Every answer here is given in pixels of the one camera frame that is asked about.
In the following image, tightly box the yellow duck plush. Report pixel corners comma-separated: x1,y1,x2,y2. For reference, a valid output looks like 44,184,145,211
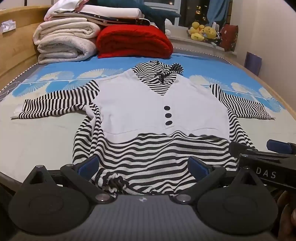
189,22,206,42

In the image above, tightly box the pink and white cloth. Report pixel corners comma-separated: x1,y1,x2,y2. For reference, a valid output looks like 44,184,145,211
44,0,88,21

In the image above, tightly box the window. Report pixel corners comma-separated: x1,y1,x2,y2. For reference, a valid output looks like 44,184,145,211
170,0,228,27

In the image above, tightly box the cream folded blanket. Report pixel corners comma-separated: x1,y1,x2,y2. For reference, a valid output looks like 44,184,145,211
33,20,101,45

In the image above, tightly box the navy patterned folded cloth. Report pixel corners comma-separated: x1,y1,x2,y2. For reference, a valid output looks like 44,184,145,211
88,14,152,27

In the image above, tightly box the yellow square plush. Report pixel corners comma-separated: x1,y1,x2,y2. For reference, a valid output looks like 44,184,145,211
203,26,218,41

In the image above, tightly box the folded clothes pile on top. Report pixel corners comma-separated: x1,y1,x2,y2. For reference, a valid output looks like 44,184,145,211
96,0,182,33

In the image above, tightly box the purple box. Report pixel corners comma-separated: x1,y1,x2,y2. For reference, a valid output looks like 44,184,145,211
245,51,262,76

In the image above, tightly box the white fleece folded blanket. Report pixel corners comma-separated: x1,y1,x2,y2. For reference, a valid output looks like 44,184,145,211
37,36,97,65

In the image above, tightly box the person's right hand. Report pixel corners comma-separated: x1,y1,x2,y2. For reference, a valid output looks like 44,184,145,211
276,190,296,241

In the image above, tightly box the red folded blanket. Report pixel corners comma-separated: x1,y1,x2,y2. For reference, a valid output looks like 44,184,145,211
96,25,174,59

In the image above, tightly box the blue fan-patterned bed sheet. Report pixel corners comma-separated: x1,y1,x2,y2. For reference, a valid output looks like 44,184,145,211
0,53,292,197

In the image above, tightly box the blue curtain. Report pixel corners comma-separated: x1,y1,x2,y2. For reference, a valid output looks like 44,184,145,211
207,0,232,26

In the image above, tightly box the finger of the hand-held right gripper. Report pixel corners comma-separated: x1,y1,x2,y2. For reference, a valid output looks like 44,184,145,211
266,139,292,154
229,141,269,160

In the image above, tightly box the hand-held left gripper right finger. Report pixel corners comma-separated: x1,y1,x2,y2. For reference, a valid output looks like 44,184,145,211
170,157,270,204

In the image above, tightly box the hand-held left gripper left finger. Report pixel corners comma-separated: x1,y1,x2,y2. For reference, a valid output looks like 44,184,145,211
17,155,116,204

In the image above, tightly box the black white striped hooded shirt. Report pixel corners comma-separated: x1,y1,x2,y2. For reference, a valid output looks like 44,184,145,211
11,60,277,195

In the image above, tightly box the tissue packet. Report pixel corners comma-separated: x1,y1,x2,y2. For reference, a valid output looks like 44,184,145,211
0,20,16,35

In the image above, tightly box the dark red cushion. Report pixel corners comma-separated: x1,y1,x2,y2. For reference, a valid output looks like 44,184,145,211
220,24,238,52

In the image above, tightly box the white window sill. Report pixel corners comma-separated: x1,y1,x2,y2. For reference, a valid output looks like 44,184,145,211
166,34,237,55

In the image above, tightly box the grey mattress pad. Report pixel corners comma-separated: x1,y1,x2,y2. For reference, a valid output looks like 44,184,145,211
172,47,234,63

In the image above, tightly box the white plush toy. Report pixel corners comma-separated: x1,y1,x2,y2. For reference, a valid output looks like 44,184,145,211
164,19,173,35

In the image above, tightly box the white folded sheet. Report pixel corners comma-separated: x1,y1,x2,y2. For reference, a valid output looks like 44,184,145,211
52,5,144,19

